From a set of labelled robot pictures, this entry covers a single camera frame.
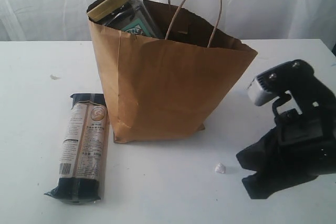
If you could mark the large brown paper bag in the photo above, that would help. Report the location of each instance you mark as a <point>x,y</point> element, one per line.
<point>161,89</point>

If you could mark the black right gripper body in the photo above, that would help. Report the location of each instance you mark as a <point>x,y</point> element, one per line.
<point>305,117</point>

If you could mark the dark noodle packet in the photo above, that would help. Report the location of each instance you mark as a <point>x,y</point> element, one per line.
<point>82,153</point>

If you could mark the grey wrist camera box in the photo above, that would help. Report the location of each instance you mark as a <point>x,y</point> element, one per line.
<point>258,90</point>

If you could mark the white backdrop curtain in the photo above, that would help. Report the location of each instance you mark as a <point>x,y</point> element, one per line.
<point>39,6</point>

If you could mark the white pellet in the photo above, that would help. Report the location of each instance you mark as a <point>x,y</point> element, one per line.
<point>220,168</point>

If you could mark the nut jar with yellow lid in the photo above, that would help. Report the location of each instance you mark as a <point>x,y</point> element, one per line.
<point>126,15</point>

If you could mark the white paper scrap on table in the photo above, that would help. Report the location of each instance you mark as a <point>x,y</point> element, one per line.
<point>54,77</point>

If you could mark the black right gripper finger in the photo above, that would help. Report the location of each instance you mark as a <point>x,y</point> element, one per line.
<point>262,184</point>
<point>262,155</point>

